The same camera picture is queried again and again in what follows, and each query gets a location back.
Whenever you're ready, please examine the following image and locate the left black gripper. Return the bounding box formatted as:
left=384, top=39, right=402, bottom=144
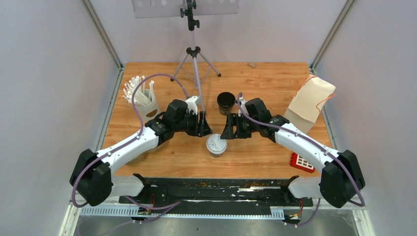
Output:
left=174, top=110, right=214, bottom=138

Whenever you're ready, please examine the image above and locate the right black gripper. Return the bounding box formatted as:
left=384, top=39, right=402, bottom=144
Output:
left=220, top=113, right=258, bottom=140

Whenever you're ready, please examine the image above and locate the black paper cup stack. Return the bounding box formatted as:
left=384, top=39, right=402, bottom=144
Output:
left=217, top=92, right=236, bottom=116

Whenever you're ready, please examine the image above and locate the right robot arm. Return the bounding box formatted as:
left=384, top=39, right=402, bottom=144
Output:
left=220, top=94, right=365, bottom=208

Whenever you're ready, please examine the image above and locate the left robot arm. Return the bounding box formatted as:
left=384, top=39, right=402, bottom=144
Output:
left=69, top=96, right=212, bottom=207

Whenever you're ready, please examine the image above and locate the kraft paper takeout bag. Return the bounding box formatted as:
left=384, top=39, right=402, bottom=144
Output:
left=284, top=75, right=336, bottom=134

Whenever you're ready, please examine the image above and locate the white straw holder cup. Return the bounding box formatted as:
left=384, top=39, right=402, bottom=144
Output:
left=134, top=89, right=161, bottom=123

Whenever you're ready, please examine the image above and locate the bundle of wrapped straws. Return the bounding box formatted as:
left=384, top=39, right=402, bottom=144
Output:
left=122, top=75, right=154, bottom=107

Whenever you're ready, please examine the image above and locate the red grid block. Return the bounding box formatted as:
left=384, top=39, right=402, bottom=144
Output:
left=290, top=152, right=315, bottom=173

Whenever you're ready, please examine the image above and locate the silver tripod stand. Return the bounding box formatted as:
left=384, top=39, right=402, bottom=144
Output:
left=174, top=0, right=221, bottom=111

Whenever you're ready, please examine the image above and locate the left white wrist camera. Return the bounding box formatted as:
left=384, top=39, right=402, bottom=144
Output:
left=185, top=95, right=201, bottom=115

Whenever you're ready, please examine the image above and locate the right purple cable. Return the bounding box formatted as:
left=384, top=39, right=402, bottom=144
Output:
left=236, top=92, right=366, bottom=228

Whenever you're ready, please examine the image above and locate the purple cable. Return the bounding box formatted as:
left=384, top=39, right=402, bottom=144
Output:
left=236, top=92, right=366, bottom=228
left=71, top=73, right=190, bottom=208

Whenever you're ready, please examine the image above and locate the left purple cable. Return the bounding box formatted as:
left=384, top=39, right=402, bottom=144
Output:
left=71, top=73, right=190, bottom=208

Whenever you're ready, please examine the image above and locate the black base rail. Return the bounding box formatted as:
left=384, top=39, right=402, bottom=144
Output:
left=119, top=177, right=314, bottom=215

